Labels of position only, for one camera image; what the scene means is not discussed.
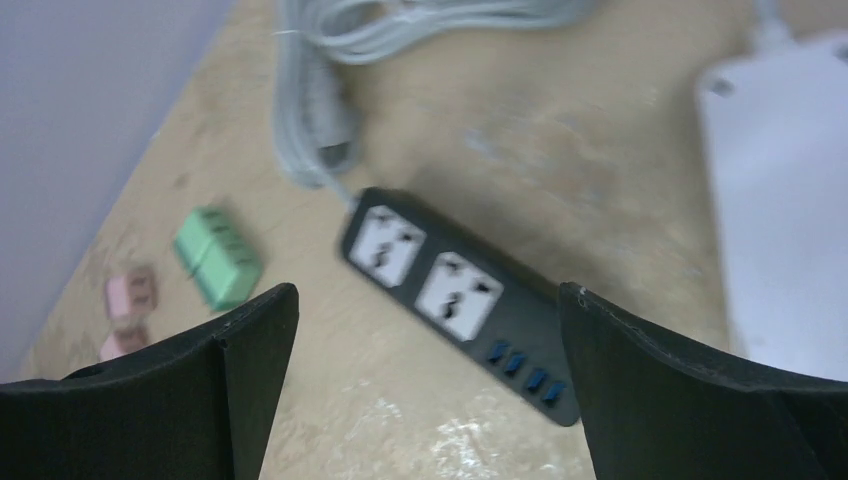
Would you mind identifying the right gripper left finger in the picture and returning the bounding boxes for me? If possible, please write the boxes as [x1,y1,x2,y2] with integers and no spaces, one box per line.
[1,283,299,479]

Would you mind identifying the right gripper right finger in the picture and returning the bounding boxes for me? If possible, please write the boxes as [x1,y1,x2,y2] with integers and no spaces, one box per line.
[558,282,847,479]

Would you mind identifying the pink charger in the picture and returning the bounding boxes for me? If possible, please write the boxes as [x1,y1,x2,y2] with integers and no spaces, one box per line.
[99,325,150,362]

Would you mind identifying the pink usb charger plug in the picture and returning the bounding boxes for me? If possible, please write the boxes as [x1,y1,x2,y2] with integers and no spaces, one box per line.
[104,266,158,320]

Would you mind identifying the green charger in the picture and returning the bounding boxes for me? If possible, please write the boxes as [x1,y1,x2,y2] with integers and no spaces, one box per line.
[194,240,263,312]

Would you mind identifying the black power strip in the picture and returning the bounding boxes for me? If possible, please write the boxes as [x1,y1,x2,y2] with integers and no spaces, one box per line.
[339,187,580,427]

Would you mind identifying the white power strip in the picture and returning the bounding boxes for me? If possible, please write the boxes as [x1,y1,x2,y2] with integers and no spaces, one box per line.
[694,30,847,380]

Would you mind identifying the green usb charger plug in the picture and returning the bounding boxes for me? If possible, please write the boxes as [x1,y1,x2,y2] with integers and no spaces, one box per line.
[172,206,230,276]

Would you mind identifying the grey cable bundle middle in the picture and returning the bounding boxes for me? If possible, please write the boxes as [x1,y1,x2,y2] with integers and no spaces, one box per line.
[271,26,366,207]

